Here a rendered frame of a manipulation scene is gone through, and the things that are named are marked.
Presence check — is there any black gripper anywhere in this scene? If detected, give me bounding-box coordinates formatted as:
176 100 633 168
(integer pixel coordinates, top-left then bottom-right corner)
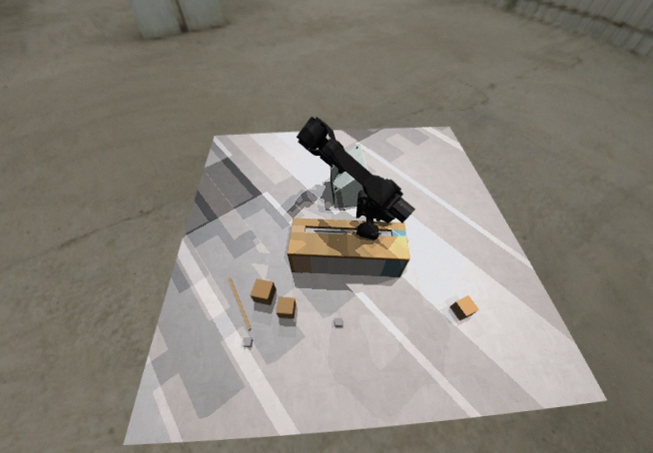
356 190 382 240

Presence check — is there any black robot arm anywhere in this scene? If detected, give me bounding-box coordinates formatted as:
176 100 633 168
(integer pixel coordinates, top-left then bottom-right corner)
297 117 416 223

